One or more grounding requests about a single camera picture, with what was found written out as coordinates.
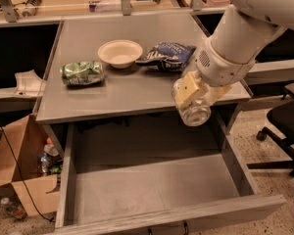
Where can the grey open drawer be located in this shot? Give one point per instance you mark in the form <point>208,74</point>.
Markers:
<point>156,176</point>

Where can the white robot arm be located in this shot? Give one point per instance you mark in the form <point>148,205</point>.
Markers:
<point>225,57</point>

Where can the plastic bottle on floor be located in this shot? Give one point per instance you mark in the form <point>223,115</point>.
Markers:
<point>15,209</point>

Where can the blue chip bag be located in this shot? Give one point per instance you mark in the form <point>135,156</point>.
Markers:
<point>167,56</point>

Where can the black office chair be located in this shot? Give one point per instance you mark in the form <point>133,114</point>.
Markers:
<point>282,117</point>

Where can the green chip bag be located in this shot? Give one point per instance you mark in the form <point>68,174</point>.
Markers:
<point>82,73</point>

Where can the bottles in cardboard box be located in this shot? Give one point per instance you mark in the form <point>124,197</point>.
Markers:
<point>50,161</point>

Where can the grey bracket left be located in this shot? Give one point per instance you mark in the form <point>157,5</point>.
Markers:
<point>29,84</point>

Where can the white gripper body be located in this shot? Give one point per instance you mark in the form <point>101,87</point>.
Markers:
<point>222,70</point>

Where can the white paper bowl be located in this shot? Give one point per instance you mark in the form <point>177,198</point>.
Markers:
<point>120,54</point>

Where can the brown cardboard box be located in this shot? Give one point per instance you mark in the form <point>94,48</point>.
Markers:
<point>21,145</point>

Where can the grey counter cabinet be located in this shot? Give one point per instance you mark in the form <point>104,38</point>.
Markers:
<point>142,95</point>

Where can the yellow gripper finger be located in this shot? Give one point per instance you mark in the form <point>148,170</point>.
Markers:
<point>189,88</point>
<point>215,93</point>

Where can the grey metal post left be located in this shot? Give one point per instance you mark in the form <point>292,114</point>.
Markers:
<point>9,11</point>

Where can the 7up soda can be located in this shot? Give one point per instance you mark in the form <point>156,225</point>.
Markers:
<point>197,113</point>

